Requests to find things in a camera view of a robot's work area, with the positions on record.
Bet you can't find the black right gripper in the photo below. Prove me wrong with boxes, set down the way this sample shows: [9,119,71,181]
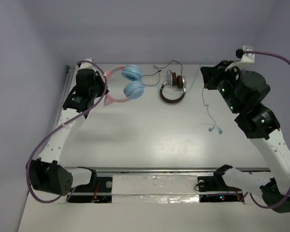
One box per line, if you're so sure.
[200,60,242,114]

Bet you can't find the light blue wired earphones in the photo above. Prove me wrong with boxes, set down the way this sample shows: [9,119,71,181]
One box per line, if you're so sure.
[140,58,223,135]

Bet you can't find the pink blue cat-ear headphones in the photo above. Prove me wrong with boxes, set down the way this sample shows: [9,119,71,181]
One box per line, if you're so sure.
[104,64,145,106]

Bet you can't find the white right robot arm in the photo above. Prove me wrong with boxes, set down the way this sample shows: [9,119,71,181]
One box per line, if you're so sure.
[198,60,290,213]

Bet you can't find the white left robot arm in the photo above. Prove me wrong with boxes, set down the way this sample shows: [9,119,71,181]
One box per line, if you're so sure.
[26,68,108,203]

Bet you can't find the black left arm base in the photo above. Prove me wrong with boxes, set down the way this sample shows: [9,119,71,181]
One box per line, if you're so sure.
[66,176,113,203]

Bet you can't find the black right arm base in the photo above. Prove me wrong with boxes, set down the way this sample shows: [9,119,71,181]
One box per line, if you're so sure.
[194,175,248,203]

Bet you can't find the brown silver headphones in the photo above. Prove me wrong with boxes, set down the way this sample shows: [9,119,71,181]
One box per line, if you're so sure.
[159,70,187,104]

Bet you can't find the clear tape strip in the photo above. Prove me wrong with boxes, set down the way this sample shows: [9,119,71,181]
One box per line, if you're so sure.
[111,174,199,204]

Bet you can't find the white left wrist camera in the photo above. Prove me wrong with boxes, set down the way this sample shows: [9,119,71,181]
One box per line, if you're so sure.
[77,58,92,69]

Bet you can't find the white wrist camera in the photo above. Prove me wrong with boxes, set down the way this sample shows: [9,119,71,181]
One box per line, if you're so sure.
[225,45,255,71]
[77,58,92,69]

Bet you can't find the aluminium rail left edge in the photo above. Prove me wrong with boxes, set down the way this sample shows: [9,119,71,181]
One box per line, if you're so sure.
[52,65,76,130]

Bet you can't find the aluminium rail edge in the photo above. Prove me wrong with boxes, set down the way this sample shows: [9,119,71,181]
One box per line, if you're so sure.
[52,65,76,130]
[62,166,271,174]

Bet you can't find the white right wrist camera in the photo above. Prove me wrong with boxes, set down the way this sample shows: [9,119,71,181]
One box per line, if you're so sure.
[225,45,255,71]

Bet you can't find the thin black headphone cable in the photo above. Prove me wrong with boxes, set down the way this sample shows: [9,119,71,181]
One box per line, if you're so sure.
[140,60,184,87]

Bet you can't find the aluminium rail front edge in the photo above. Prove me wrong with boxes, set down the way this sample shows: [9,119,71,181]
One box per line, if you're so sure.
[62,166,271,174]

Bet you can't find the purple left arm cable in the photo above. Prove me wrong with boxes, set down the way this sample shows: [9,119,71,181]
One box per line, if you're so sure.
[25,60,109,203]

